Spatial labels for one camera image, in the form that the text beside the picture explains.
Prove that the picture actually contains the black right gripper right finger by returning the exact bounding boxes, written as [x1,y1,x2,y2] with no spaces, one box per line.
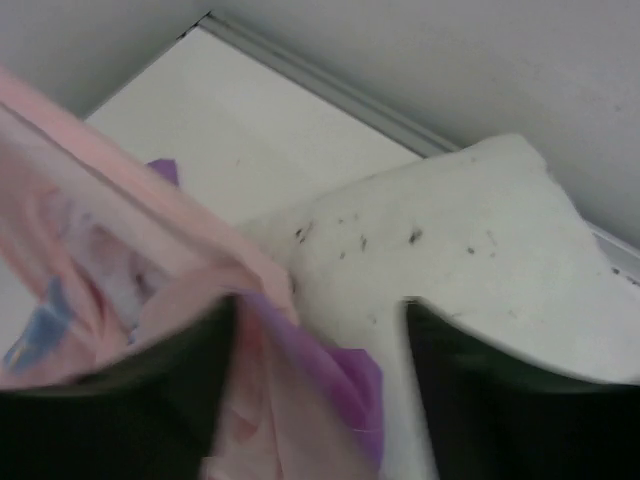
[403,298,639,479]

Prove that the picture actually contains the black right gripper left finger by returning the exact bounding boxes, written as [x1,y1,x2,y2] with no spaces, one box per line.
[1,296,235,479]

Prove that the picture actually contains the pink pillowcase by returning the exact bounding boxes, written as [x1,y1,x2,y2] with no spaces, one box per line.
[1,73,383,479]

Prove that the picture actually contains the white pillow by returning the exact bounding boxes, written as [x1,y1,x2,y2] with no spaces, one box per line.
[241,135,639,479]

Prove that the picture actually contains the aluminium table frame rail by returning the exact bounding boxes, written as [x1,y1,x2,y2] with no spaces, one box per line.
[179,14,640,286]

